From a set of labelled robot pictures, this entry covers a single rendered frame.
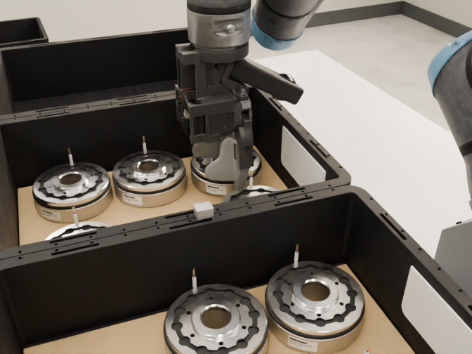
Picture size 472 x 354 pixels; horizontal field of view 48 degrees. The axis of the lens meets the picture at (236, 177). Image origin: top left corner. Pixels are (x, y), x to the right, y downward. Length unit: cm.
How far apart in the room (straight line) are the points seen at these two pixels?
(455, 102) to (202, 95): 34
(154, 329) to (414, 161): 71
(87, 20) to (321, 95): 238
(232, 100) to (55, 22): 292
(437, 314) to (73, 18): 321
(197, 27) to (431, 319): 39
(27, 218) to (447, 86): 59
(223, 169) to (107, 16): 292
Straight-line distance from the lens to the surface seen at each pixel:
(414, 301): 56
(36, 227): 75
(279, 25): 73
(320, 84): 143
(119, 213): 74
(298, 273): 60
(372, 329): 60
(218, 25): 62
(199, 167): 76
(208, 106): 65
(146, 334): 58
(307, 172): 70
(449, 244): 82
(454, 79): 78
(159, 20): 367
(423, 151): 118
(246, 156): 69
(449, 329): 53
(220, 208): 57
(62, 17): 353
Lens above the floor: 127
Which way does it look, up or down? 34 degrees down
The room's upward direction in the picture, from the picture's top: straight up
